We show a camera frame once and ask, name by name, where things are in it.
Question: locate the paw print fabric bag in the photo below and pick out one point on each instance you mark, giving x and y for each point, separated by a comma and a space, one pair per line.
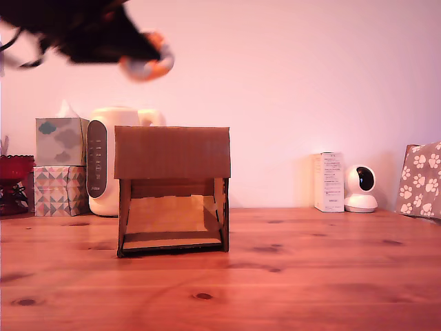
420, 182

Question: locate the cloud print tissue box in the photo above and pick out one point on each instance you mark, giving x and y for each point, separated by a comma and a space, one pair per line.
58, 141

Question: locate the geometric triangle print tissue box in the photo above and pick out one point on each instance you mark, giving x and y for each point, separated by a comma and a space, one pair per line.
58, 193

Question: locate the red glass footed bowl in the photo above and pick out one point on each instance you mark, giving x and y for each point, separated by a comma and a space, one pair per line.
13, 169

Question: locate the orange and blue knitted footbag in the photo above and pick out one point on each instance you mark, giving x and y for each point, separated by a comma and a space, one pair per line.
162, 67

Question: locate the cardboard dice tower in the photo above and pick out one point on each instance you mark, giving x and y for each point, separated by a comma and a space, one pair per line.
172, 155

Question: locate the white printed carton box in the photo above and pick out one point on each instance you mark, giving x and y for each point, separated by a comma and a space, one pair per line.
330, 182

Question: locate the cream electric kettle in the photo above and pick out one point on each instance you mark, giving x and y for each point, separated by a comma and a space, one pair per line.
103, 120

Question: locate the small white round camera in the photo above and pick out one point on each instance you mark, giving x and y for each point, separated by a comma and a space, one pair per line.
361, 189

